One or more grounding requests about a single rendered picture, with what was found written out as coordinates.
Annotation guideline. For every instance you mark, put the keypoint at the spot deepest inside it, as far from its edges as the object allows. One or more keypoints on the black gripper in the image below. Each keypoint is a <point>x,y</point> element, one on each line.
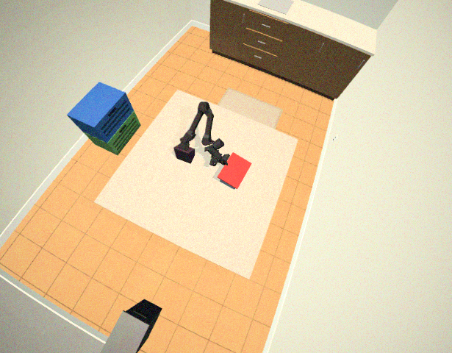
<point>222,159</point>

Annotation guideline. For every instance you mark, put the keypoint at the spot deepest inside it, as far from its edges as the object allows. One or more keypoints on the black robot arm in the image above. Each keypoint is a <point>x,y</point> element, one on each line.
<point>203,108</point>

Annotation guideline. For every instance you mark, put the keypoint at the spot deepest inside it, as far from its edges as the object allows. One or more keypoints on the red lid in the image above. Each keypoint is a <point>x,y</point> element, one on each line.
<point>234,172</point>

